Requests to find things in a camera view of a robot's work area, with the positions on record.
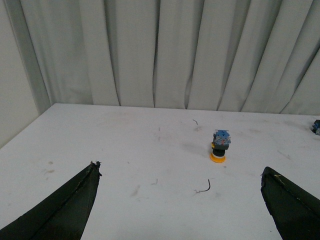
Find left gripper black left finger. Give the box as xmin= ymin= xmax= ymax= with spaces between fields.
xmin=0 ymin=161 xmax=101 ymax=240

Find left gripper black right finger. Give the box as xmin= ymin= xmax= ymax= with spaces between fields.
xmin=261 ymin=166 xmax=320 ymax=240

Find yellow push button switch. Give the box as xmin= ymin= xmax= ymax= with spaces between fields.
xmin=210 ymin=129 xmax=231 ymax=163

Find blue switch at table edge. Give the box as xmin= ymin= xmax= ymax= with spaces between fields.
xmin=310 ymin=119 xmax=320 ymax=136

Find curved black wire scrap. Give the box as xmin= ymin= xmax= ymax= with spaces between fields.
xmin=195 ymin=178 xmax=211 ymax=194

